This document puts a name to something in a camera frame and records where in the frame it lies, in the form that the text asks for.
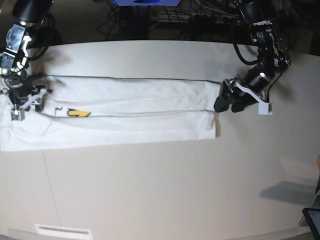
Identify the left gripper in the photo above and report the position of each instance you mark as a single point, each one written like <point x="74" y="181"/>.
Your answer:
<point x="256" y="79"/>

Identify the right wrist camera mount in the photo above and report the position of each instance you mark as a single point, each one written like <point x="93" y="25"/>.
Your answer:
<point x="17" y="111"/>

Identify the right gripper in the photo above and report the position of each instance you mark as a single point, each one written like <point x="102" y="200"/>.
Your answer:
<point x="21" y="89"/>

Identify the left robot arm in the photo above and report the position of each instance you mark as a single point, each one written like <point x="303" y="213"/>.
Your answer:
<point x="272" y="61"/>

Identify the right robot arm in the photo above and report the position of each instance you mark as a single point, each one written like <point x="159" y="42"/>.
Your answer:
<point x="15" y="59"/>

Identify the blue box at top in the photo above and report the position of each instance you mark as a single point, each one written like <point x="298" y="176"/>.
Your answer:
<point x="125" y="3"/>

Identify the dark tablet screen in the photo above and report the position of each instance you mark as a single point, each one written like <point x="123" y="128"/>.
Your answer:
<point x="312" y="216"/>

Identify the white paper label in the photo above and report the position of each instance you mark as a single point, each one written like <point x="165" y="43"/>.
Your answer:
<point x="64" y="232"/>

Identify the white printed T-shirt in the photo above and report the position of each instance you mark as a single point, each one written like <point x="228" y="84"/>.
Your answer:
<point x="98" y="111"/>

